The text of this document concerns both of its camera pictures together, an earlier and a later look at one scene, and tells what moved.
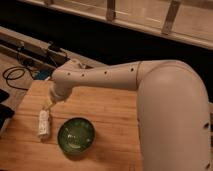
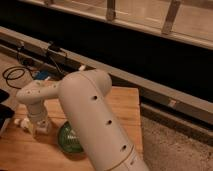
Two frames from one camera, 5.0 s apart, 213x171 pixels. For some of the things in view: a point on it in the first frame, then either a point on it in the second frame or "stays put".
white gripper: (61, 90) → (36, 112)
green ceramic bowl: (76, 136) stays put
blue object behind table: (42, 74) stays put
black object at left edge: (6, 113) stays put
